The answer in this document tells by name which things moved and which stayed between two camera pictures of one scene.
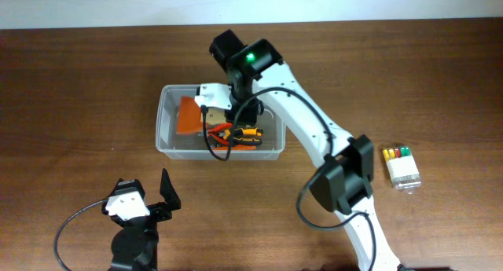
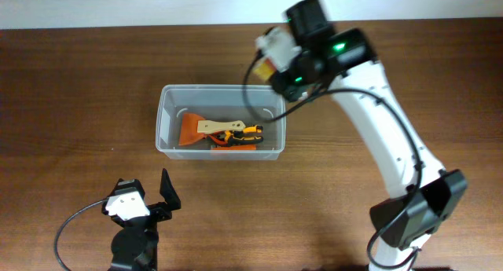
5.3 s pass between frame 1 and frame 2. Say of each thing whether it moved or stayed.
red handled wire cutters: stayed
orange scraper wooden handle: moved
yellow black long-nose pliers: stayed
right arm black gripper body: moved
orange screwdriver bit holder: stayed
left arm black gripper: stayed
